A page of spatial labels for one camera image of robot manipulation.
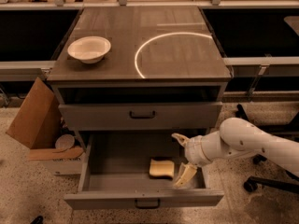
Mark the yellow sponge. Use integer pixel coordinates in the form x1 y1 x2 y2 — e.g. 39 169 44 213
149 159 175 178

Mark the black rolling stand leg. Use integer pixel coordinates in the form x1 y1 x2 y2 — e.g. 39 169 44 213
235 104 249 120

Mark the black drawer handle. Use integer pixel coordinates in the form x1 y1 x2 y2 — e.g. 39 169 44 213
135 199 161 209
129 111 156 119

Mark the small bowl in box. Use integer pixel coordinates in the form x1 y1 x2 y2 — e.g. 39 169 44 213
55 134 75 150

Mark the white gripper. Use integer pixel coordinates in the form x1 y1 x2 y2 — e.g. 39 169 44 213
171 133 211 189

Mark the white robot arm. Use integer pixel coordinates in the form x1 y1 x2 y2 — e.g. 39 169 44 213
171 118 299 188

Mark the black middle drawer handle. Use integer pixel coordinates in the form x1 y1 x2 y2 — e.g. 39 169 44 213
135 199 161 209

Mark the grey drawer cabinet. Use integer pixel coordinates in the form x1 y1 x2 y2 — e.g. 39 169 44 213
48 6 232 146

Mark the grey upper drawer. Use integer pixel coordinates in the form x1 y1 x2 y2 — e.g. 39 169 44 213
59 102 222 131

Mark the black office chair base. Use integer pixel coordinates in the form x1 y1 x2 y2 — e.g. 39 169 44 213
243 155 299 194

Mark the open grey middle drawer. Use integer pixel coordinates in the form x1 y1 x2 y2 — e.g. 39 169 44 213
64 131 223 210

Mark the white bowl on counter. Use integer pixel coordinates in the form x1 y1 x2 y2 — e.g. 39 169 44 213
67 36 111 64

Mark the black upper drawer handle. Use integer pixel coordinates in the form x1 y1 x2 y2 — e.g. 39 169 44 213
129 111 156 119

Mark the brown cardboard box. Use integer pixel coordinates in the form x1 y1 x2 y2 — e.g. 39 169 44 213
7 78 85 175

